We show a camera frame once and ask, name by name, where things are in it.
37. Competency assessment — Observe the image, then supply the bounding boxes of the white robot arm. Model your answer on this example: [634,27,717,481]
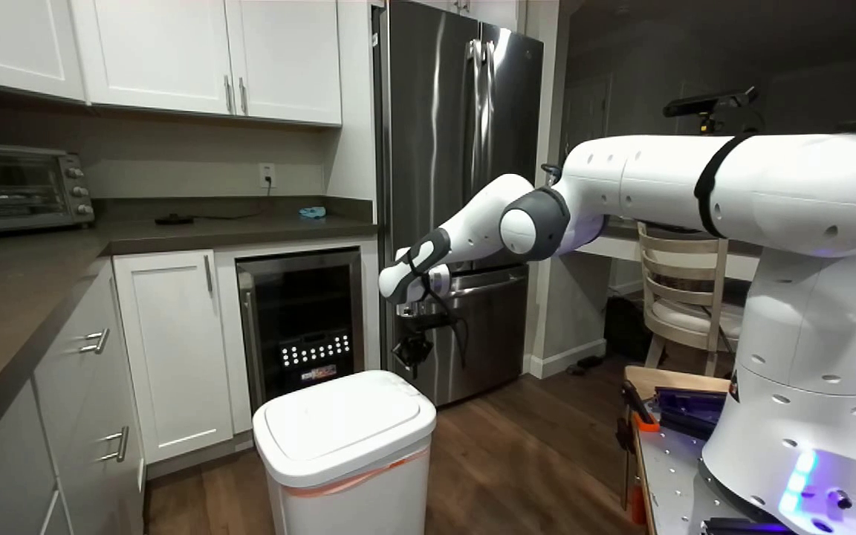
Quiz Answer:
[378,134,856,535]

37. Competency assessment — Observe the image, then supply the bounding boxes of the white upper cabinets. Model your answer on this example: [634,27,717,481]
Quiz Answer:
[0,0,342,127]

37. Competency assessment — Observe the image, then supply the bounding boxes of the stainless steel refrigerator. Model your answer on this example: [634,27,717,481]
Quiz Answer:
[374,0,544,406]

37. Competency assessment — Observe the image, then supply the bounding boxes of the metal robot base table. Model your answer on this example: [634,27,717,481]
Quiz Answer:
[622,362,808,535]

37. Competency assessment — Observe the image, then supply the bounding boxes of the white wooden chair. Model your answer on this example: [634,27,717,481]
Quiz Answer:
[635,223,744,374]

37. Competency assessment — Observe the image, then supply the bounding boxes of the white cabinets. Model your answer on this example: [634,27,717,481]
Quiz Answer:
[0,0,342,127]
[0,234,382,535]

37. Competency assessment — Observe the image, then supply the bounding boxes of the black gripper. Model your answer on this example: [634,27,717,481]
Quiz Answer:
[394,295,458,369]

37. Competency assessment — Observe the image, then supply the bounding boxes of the black wine cooler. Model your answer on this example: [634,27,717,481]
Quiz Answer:
[235,246,363,406]

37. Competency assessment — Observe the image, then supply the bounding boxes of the white wall outlet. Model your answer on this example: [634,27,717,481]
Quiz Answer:
[258,163,275,191]

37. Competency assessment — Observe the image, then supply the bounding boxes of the small blue object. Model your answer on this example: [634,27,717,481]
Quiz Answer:
[298,206,327,219]

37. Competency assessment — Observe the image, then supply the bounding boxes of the black remote on counter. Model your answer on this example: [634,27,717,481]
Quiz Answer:
[154,213,197,226]

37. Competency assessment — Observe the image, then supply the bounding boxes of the white lower cabinets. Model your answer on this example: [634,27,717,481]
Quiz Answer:
[0,234,382,535]

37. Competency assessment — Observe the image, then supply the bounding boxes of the white trash bin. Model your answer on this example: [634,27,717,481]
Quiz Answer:
[252,369,436,535]

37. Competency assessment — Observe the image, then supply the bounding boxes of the silver toaster oven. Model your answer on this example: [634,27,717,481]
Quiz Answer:
[0,146,94,234]

